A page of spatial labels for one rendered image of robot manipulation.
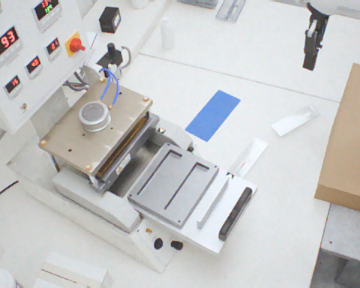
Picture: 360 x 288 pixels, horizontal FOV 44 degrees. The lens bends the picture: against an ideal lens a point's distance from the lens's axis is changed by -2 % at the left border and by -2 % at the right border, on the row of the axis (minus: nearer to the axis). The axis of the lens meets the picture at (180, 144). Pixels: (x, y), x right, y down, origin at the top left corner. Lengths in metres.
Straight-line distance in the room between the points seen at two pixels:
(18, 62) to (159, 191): 0.47
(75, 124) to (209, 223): 0.43
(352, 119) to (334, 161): 0.13
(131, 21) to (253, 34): 0.52
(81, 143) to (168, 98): 0.61
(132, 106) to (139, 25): 0.78
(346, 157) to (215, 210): 0.44
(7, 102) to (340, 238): 1.01
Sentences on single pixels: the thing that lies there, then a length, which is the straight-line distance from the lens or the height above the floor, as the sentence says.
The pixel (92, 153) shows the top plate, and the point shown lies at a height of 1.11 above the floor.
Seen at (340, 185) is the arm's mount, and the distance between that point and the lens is 1.42.
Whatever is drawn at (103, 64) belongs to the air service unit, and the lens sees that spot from 1.39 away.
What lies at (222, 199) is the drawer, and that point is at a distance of 1.21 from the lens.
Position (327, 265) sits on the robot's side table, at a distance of 2.22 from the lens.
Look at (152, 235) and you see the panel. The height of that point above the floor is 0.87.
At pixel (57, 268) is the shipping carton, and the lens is 1.34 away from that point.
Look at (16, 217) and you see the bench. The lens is 1.56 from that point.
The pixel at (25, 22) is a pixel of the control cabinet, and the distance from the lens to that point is 1.10.
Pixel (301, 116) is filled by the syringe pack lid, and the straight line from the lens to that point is 1.65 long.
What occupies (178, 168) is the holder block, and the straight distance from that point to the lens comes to 1.23.
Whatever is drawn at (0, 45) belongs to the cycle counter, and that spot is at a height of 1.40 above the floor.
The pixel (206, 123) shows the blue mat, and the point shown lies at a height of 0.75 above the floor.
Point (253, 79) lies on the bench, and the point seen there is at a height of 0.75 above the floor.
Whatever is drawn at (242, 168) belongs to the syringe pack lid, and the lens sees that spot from 1.50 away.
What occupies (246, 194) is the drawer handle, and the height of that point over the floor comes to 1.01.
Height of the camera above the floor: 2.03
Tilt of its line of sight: 54 degrees down
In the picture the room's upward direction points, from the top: 6 degrees counter-clockwise
